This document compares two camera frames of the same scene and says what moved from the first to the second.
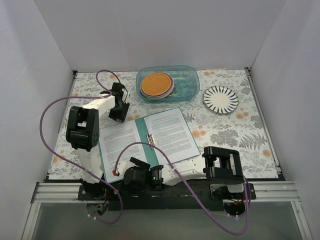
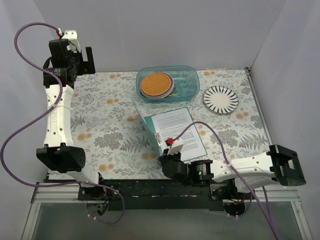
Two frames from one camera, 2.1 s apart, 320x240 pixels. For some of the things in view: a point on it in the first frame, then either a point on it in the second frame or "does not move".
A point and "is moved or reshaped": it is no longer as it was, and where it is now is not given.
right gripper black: [137, 165] to [164, 160]
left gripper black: [119, 111] to [88, 63]
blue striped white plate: [220, 99] does not move
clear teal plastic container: [186, 80] does not move
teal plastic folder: [167, 131] is moved or reshaped
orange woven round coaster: [157, 85] does not move
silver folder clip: [151, 139] to [158, 139]
